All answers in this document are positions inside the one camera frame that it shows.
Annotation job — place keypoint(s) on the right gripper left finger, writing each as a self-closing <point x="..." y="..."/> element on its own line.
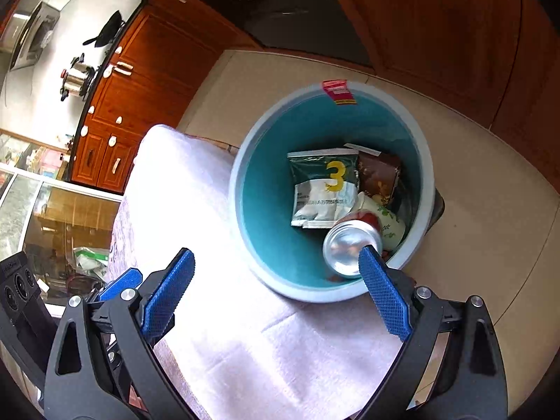
<point x="102" y="363"/>

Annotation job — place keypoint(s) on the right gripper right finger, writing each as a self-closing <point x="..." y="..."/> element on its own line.
<point x="471" y="381"/>

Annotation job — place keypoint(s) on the red soda can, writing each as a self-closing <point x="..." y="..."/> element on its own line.
<point x="343" y="243"/>

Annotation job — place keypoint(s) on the teal trash bin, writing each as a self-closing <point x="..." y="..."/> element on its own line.
<point x="287" y="258"/>

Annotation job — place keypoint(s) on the red wooden kitchen cabinets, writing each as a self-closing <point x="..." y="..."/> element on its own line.
<point x="495" y="61"/>

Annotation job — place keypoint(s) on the green white plastic bag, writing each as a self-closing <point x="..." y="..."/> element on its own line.
<point x="91" y="260"/>

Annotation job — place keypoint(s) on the purple white tablecloth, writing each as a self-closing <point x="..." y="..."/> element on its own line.
<point x="238" y="350"/>

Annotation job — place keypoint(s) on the white floral paper cup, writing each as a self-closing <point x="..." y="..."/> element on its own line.
<point x="392" y="228"/>

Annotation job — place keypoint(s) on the dark brown snack bag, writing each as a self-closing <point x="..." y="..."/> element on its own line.
<point x="379" y="173"/>

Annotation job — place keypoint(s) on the green white number three bag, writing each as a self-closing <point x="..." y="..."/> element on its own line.
<point x="326" y="185"/>

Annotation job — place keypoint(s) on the steel kettle pot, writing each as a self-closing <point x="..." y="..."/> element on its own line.
<point x="77" y="79"/>

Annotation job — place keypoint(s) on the steel range hood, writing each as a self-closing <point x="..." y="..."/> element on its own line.
<point x="35" y="36"/>

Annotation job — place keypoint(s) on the black wok pan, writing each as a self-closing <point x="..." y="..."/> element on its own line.
<point x="109" y="31"/>

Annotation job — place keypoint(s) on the black built-in oven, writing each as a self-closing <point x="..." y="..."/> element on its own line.
<point x="314" y="26"/>

